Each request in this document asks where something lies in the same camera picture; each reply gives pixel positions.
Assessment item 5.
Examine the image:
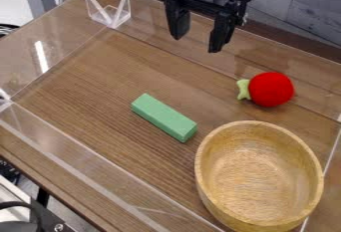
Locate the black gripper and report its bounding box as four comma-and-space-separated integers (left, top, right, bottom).
165, 0, 251, 53

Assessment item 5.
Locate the red felt fruit green stem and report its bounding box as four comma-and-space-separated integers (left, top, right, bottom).
237, 72, 294, 108

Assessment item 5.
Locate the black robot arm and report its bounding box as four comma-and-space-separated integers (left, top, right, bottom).
162, 0, 251, 53

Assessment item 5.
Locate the green rectangular block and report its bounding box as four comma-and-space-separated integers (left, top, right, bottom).
131, 94, 197, 142

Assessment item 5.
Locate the wooden bowl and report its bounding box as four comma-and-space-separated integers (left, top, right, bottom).
194, 120, 324, 232

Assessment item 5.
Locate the clear acrylic enclosure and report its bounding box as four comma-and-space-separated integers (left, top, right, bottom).
0, 0, 341, 232

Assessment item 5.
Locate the black cable and device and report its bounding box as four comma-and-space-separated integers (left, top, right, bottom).
0, 199, 68, 232

